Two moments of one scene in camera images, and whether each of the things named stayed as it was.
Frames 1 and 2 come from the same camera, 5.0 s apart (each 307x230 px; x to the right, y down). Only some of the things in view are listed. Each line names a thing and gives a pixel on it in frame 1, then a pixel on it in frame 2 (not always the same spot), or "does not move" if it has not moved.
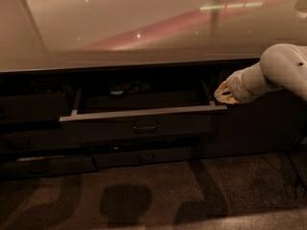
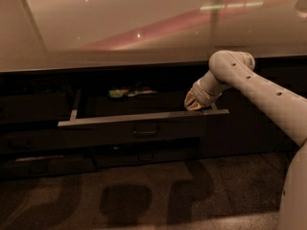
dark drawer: [141, 113] does not move
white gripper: [236, 84] → [200, 95]
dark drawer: [121, 159] does not move
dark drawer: [41, 167] does not move
